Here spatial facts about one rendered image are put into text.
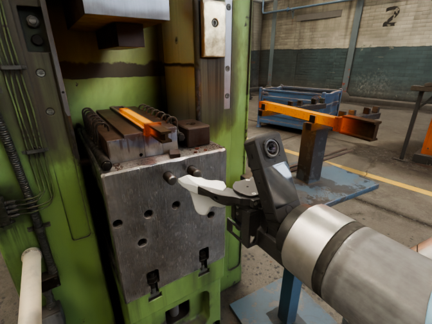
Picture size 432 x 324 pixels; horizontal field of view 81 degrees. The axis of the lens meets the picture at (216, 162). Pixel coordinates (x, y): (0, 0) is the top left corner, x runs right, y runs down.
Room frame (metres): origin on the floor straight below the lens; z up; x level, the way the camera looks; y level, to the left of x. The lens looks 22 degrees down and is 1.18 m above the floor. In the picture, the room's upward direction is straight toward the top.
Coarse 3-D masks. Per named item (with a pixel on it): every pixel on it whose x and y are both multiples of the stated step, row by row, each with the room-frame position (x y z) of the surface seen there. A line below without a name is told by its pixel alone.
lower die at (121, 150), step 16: (96, 112) 1.00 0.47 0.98; (112, 112) 0.96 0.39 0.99; (144, 112) 0.95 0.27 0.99; (112, 128) 0.76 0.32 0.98; (128, 128) 0.73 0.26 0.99; (176, 128) 0.74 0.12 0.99; (112, 144) 0.64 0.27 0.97; (128, 144) 0.66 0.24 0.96; (144, 144) 0.68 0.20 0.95; (160, 144) 0.71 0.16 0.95; (176, 144) 0.74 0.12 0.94; (112, 160) 0.63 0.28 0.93; (128, 160) 0.66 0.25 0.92
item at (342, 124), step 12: (276, 108) 0.82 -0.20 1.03; (288, 108) 0.78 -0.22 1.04; (300, 108) 0.77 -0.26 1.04; (324, 120) 0.65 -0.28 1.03; (336, 120) 0.61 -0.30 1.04; (348, 120) 0.60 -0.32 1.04; (360, 120) 0.57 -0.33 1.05; (372, 120) 0.56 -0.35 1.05; (348, 132) 0.59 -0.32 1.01; (360, 132) 0.57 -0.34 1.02; (372, 132) 0.55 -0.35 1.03
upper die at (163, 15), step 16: (64, 0) 0.90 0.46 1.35; (80, 0) 0.65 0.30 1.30; (96, 0) 0.65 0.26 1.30; (112, 0) 0.66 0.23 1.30; (128, 0) 0.68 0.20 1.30; (144, 0) 0.70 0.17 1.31; (160, 0) 0.73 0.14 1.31; (80, 16) 0.68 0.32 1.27; (96, 16) 0.67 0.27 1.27; (112, 16) 0.67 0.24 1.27; (128, 16) 0.68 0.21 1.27; (144, 16) 0.70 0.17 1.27; (160, 16) 0.72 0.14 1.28
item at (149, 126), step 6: (120, 108) 0.95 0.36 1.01; (126, 108) 0.95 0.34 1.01; (126, 114) 0.87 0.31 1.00; (132, 114) 0.83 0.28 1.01; (138, 114) 0.83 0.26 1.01; (138, 120) 0.75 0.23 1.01; (144, 120) 0.75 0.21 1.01; (144, 126) 0.68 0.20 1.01; (150, 126) 0.66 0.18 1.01; (156, 126) 0.66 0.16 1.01; (162, 126) 0.66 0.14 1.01; (150, 132) 0.68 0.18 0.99; (156, 132) 0.65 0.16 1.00; (162, 132) 0.61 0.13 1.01; (168, 132) 0.61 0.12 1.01; (156, 138) 0.63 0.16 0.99; (162, 138) 0.62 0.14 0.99; (168, 138) 0.63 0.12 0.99
